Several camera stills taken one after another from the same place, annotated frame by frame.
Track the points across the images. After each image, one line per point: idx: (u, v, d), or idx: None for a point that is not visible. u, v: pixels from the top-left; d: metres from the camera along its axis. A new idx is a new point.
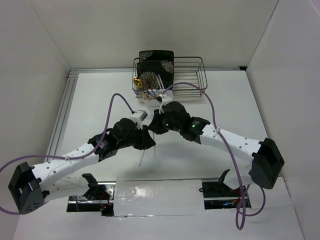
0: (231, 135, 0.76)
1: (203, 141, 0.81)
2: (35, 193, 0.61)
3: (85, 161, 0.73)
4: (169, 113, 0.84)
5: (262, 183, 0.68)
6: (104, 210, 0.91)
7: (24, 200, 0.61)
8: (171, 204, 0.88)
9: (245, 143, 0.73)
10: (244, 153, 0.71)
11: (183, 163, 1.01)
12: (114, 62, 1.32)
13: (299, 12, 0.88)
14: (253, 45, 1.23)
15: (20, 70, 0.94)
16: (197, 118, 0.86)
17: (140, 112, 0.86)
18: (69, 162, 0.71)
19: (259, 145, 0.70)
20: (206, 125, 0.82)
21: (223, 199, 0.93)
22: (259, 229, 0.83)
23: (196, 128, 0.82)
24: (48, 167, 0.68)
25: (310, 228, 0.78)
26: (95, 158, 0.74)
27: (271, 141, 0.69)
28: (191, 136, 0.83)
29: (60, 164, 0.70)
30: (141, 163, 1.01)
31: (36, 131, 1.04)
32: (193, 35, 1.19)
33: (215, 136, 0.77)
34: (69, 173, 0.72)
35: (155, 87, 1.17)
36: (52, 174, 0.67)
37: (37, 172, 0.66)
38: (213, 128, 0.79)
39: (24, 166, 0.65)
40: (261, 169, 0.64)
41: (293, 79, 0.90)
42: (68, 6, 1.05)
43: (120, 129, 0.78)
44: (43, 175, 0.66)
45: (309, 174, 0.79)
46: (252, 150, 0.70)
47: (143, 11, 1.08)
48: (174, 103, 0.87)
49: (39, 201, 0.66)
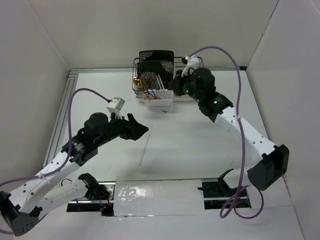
0: (249, 128, 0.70)
1: (219, 120, 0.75)
2: (21, 217, 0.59)
3: (63, 173, 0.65)
4: (197, 78, 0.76)
5: (255, 183, 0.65)
6: (104, 210, 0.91)
7: (14, 226, 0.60)
8: (171, 204, 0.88)
9: (260, 141, 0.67)
10: (255, 151, 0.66)
11: (183, 163, 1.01)
12: (114, 62, 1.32)
13: (299, 12, 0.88)
14: (253, 45, 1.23)
15: (20, 70, 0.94)
16: (222, 95, 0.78)
17: (115, 101, 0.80)
18: (45, 180, 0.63)
19: (272, 149, 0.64)
20: (228, 106, 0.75)
21: (223, 200, 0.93)
22: (259, 229, 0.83)
23: (217, 106, 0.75)
24: (25, 189, 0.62)
25: (310, 228, 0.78)
26: (72, 165, 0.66)
27: (287, 152, 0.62)
28: (207, 112, 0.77)
29: (36, 183, 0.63)
30: (141, 163, 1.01)
31: (36, 132, 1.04)
32: (194, 35, 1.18)
33: (232, 122, 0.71)
34: (50, 188, 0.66)
35: (155, 87, 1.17)
36: (31, 197, 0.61)
37: (14, 199, 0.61)
38: (234, 113, 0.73)
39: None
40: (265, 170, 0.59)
41: (293, 79, 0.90)
42: (68, 6, 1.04)
43: (90, 128, 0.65)
44: (21, 201, 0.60)
45: (309, 174, 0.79)
46: (263, 151, 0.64)
47: (143, 11, 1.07)
48: (204, 69, 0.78)
49: (33, 220, 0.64)
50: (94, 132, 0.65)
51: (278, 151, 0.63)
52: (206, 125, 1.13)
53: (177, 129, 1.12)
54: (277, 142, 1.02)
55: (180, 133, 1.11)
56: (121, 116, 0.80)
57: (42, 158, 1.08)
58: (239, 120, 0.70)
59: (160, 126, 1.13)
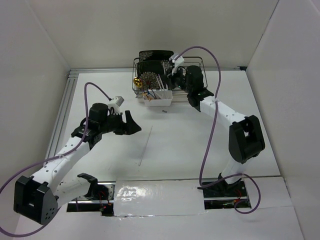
0: (225, 107, 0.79)
1: (202, 107, 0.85)
2: (48, 195, 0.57)
3: (79, 153, 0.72)
4: (188, 73, 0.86)
5: (235, 155, 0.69)
6: (104, 210, 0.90)
7: (41, 208, 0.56)
8: (171, 205, 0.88)
9: (232, 114, 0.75)
10: (228, 123, 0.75)
11: (182, 163, 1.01)
12: (114, 62, 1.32)
13: (300, 12, 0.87)
14: (253, 45, 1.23)
15: (20, 70, 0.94)
16: (208, 91, 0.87)
17: (116, 99, 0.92)
18: (65, 158, 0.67)
19: (242, 118, 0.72)
20: (209, 96, 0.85)
21: (223, 200, 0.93)
22: (259, 229, 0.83)
23: (200, 97, 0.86)
24: (47, 169, 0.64)
25: (311, 228, 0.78)
26: (85, 147, 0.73)
27: (256, 119, 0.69)
28: (193, 103, 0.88)
29: (57, 163, 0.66)
30: (141, 163, 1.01)
31: (36, 132, 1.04)
32: (193, 34, 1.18)
33: (211, 104, 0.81)
34: (68, 170, 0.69)
35: (155, 87, 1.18)
36: (55, 174, 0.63)
37: (39, 178, 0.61)
38: (212, 98, 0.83)
39: (21, 179, 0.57)
40: (235, 134, 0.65)
41: (293, 79, 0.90)
42: (68, 6, 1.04)
43: (96, 112, 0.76)
44: (48, 178, 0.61)
45: (309, 174, 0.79)
46: (235, 119, 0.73)
47: (143, 11, 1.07)
48: (194, 67, 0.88)
49: (53, 206, 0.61)
50: (99, 116, 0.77)
51: (248, 120, 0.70)
52: (206, 125, 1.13)
53: (176, 129, 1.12)
54: (277, 141, 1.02)
55: (180, 133, 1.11)
56: (119, 112, 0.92)
57: (42, 158, 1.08)
58: (216, 102, 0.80)
59: (160, 126, 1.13)
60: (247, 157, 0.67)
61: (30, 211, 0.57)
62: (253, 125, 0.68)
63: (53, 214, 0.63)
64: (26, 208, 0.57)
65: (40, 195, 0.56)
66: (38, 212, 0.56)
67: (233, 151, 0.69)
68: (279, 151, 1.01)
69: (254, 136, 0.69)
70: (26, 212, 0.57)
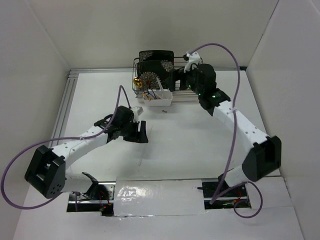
0: (244, 119, 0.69)
1: (216, 113, 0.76)
2: (61, 169, 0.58)
3: (96, 141, 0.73)
4: (199, 72, 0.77)
5: (249, 173, 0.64)
6: (104, 210, 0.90)
7: (51, 180, 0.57)
8: (171, 205, 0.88)
9: (252, 132, 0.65)
10: (246, 140, 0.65)
11: (182, 163, 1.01)
12: (114, 62, 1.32)
13: (300, 12, 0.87)
14: (253, 44, 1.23)
15: (20, 71, 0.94)
16: (222, 92, 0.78)
17: (137, 108, 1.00)
18: (84, 141, 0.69)
19: (264, 139, 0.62)
20: (226, 101, 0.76)
21: (223, 200, 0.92)
22: (260, 229, 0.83)
23: (215, 99, 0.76)
24: (66, 146, 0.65)
25: (311, 228, 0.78)
26: (103, 138, 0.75)
27: (279, 142, 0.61)
28: (205, 106, 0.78)
29: (76, 143, 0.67)
30: (141, 163, 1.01)
31: (36, 132, 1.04)
32: (193, 34, 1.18)
33: (227, 114, 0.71)
34: (83, 153, 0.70)
35: (155, 87, 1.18)
36: (73, 152, 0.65)
37: (58, 151, 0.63)
38: (230, 106, 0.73)
39: (41, 148, 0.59)
40: (256, 158, 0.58)
41: (293, 79, 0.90)
42: (68, 6, 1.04)
43: (122, 112, 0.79)
44: (65, 153, 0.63)
45: (309, 175, 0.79)
46: (255, 139, 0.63)
47: (143, 11, 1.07)
48: (205, 65, 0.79)
49: (61, 183, 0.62)
50: (124, 116, 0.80)
51: (270, 141, 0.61)
52: (206, 125, 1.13)
53: (176, 129, 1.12)
54: None
55: (180, 133, 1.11)
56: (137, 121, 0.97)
57: None
58: (234, 112, 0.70)
59: (160, 126, 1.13)
60: (261, 177, 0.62)
61: (40, 181, 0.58)
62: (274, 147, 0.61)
63: (58, 192, 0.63)
64: (36, 177, 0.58)
65: (54, 167, 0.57)
66: (47, 184, 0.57)
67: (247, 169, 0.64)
68: None
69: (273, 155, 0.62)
70: (34, 182, 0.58)
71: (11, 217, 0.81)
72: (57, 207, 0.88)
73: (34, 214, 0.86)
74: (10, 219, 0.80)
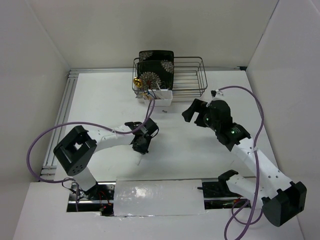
0: (265, 161, 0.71)
1: (235, 150, 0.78)
2: (89, 153, 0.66)
3: (124, 138, 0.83)
4: (212, 109, 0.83)
5: (270, 217, 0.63)
6: (104, 210, 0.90)
7: (77, 160, 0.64)
8: (171, 205, 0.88)
9: (275, 176, 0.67)
10: (269, 185, 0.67)
11: (182, 163, 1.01)
12: (114, 62, 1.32)
13: (299, 12, 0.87)
14: (253, 45, 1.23)
15: (20, 70, 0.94)
16: (240, 126, 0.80)
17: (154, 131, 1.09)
18: (115, 134, 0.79)
19: (288, 185, 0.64)
20: (245, 137, 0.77)
21: (223, 200, 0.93)
22: (260, 229, 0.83)
23: (233, 135, 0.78)
24: (99, 132, 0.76)
25: (310, 228, 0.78)
26: (129, 138, 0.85)
27: (304, 190, 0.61)
28: (223, 141, 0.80)
29: (109, 133, 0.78)
30: (141, 163, 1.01)
31: (36, 131, 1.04)
32: (194, 35, 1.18)
33: (248, 153, 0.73)
34: (111, 144, 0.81)
35: (155, 87, 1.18)
36: (103, 140, 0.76)
37: (92, 134, 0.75)
38: (251, 144, 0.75)
39: (78, 127, 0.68)
40: (279, 205, 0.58)
41: (293, 79, 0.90)
42: (68, 6, 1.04)
43: (151, 124, 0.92)
44: (97, 139, 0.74)
45: (309, 175, 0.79)
46: (279, 186, 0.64)
47: (143, 11, 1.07)
48: (221, 102, 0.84)
49: (82, 165, 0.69)
50: (151, 127, 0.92)
51: (294, 187, 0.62)
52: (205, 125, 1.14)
53: (176, 129, 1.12)
54: (276, 142, 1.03)
55: (180, 133, 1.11)
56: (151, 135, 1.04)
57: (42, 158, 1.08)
58: (255, 152, 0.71)
59: (160, 126, 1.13)
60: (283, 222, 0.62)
61: (66, 157, 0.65)
62: (299, 196, 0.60)
63: (76, 172, 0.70)
64: (64, 153, 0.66)
65: (85, 148, 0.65)
66: (71, 163, 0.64)
67: (267, 212, 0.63)
68: (279, 151, 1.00)
69: (296, 201, 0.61)
70: (61, 156, 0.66)
71: (11, 217, 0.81)
72: (57, 207, 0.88)
73: (34, 214, 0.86)
74: (9, 220, 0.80)
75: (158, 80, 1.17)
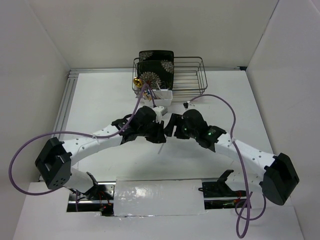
0: (246, 147, 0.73)
1: (218, 149, 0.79)
2: (65, 166, 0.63)
3: (108, 142, 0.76)
4: (186, 119, 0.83)
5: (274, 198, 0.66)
6: (104, 210, 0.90)
7: (54, 175, 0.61)
8: (171, 205, 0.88)
9: (259, 156, 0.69)
10: (256, 166, 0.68)
11: (182, 163, 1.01)
12: (114, 62, 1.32)
13: (299, 12, 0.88)
14: (253, 45, 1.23)
15: (20, 70, 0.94)
16: (215, 126, 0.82)
17: (161, 108, 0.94)
18: (96, 140, 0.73)
19: (272, 160, 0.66)
20: (222, 134, 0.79)
21: (223, 199, 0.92)
22: (260, 229, 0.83)
23: (211, 137, 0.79)
24: (77, 142, 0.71)
25: (310, 228, 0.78)
26: (118, 139, 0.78)
27: (286, 157, 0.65)
28: (205, 145, 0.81)
29: (88, 141, 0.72)
30: (141, 163, 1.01)
31: (36, 131, 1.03)
32: (194, 34, 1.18)
33: (229, 146, 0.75)
34: (94, 151, 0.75)
35: (155, 87, 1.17)
36: (81, 150, 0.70)
37: (67, 147, 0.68)
38: (228, 137, 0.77)
39: (54, 140, 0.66)
40: (272, 182, 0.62)
41: (293, 79, 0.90)
42: (68, 6, 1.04)
43: (143, 114, 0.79)
44: (73, 150, 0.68)
45: (309, 175, 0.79)
46: (265, 163, 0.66)
47: (143, 11, 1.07)
48: (191, 110, 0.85)
49: (64, 177, 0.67)
50: (144, 119, 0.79)
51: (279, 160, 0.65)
52: None
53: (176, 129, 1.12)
54: (277, 142, 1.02)
55: None
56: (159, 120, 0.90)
57: None
58: (234, 143, 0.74)
59: None
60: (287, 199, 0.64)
61: (44, 171, 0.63)
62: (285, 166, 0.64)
63: (60, 184, 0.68)
64: (42, 167, 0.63)
65: (60, 162, 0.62)
66: (49, 178, 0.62)
67: (271, 195, 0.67)
68: (279, 151, 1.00)
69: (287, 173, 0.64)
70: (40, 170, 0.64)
71: (11, 216, 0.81)
72: (57, 207, 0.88)
73: (35, 214, 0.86)
74: (10, 219, 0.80)
75: (158, 80, 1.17)
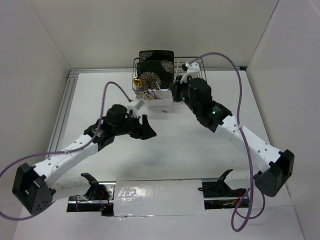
0: (252, 136, 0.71)
1: (220, 131, 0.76)
2: (43, 189, 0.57)
3: (85, 152, 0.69)
4: (192, 90, 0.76)
5: (264, 191, 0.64)
6: (104, 210, 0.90)
7: (33, 200, 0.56)
8: (172, 205, 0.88)
9: (264, 149, 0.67)
10: (260, 159, 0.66)
11: (182, 162, 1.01)
12: (114, 62, 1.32)
13: (299, 12, 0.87)
14: (253, 44, 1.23)
15: (20, 70, 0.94)
16: (220, 105, 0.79)
17: (136, 101, 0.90)
18: (70, 154, 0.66)
19: (277, 155, 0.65)
20: (227, 116, 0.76)
21: (223, 200, 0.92)
22: (260, 229, 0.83)
23: (215, 116, 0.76)
24: (49, 163, 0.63)
25: (310, 228, 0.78)
26: (93, 147, 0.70)
27: (293, 156, 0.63)
28: (206, 123, 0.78)
29: (61, 158, 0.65)
30: (141, 163, 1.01)
31: (36, 131, 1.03)
32: (194, 34, 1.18)
33: (234, 132, 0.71)
34: (71, 166, 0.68)
35: (155, 88, 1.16)
36: (56, 169, 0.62)
37: (39, 170, 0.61)
38: (235, 122, 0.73)
39: (24, 166, 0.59)
40: (273, 177, 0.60)
41: (293, 79, 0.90)
42: (68, 6, 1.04)
43: (113, 115, 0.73)
44: (47, 172, 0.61)
45: (309, 175, 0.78)
46: (271, 159, 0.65)
47: (143, 10, 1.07)
48: (199, 80, 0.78)
49: (47, 199, 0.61)
50: (115, 119, 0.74)
51: (284, 157, 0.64)
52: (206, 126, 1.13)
53: (176, 129, 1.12)
54: (277, 141, 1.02)
55: (181, 133, 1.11)
56: (137, 115, 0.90)
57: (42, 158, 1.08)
58: (241, 129, 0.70)
59: (160, 126, 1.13)
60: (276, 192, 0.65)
61: (24, 198, 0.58)
62: (289, 162, 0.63)
63: (47, 205, 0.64)
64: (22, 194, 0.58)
65: (34, 187, 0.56)
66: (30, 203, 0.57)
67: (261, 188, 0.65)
68: None
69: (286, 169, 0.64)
70: (20, 198, 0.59)
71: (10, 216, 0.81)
72: (57, 207, 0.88)
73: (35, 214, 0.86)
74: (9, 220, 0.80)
75: (158, 80, 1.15)
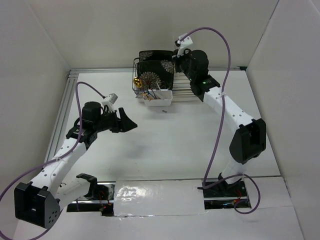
0: (231, 104, 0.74)
1: (206, 99, 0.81)
2: (50, 198, 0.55)
3: (76, 154, 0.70)
4: (193, 60, 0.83)
5: (235, 155, 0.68)
6: (104, 210, 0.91)
7: (43, 213, 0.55)
8: (171, 205, 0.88)
9: (239, 115, 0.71)
10: (234, 123, 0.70)
11: (182, 163, 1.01)
12: (114, 62, 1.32)
13: (299, 12, 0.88)
14: (253, 44, 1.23)
15: (20, 71, 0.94)
16: (212, 78, 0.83)
17: (110, 96, 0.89)
18: (62, 160, 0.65)
19: (249, 121, 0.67)
20: (216, 86, 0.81)
21: (223, 199, 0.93)
22: (260, 229, 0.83)
23: (205, 86, 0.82)
24: (45, 174, 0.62)
25: (310, 228, 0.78)
26: (82, 146, 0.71)
27: (264, 124, 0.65)
28: (197, 91, 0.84)
29: (55, 166, 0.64)
30: (140, 163, 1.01)
31: (36, 131, 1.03)
32: (194, 34, 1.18)
33: (216, 99, 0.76)
34: (66, 173, 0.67)
35: (155, 87, 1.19)
36: (54, 177, 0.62)
37: (38, 183, 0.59)
38: (219, 91, 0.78)
39: (20, 186, 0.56)
40: (240, 139, 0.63)
41: (293, 79, 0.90)
42: (68, 6, 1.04)
43: (90, 111, 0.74)
44: (46, 182, 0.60)
45: (309, 175, 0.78)
46: (241, 122, 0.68)
47: (143, 10, 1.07)
48: (200, 53, 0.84)
49: (56, 209, 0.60)
50: (93, 114, 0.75)
51: (255, 123, 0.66)
52: (206, 126, 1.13)
53: (175, 129, 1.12)
54: (277, 141, 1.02)
55: (180, 133, 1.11)
56: (113, 109, 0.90)
57: (41, 158, 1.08)
58: (223, 97, 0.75)
59: (160, 126, 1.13)
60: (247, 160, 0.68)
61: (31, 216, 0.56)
62: (259, 129, 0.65)
63: (57, 215, 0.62)
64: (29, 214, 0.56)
65: (40, 199, 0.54)
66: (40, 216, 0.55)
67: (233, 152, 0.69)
68: (279, 151, 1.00)
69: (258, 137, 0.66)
70: (28, 217, 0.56)
71: (10, 216, 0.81)
72: None
73: None
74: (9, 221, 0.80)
75: (158, 80, 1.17)
